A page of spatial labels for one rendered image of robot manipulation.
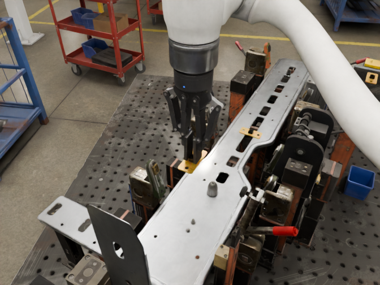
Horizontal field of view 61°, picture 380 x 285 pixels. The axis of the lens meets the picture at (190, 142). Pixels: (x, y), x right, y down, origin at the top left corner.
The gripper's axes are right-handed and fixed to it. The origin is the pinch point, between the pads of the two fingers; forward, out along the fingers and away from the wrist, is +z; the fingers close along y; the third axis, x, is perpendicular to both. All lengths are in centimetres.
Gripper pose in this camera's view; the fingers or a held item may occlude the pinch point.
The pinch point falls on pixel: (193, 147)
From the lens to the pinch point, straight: 73.1
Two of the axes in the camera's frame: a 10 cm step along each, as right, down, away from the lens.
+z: 0.0, 7.6, 6.5
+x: -4.7, 5.7, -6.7
